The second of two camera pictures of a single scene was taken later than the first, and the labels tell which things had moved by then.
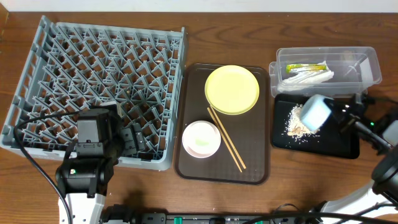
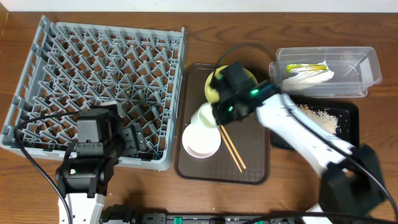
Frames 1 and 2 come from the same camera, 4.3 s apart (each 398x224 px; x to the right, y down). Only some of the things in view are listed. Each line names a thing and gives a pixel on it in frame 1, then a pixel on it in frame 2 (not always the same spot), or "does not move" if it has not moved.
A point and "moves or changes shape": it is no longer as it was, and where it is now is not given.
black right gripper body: [357, 121] to [229, 109]
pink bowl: [201, 139] does not move
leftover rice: [296, 129] moves or changes shape
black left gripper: [131, 140] does not move
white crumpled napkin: [296, 79] does not move
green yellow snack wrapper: [305, 66] does not move
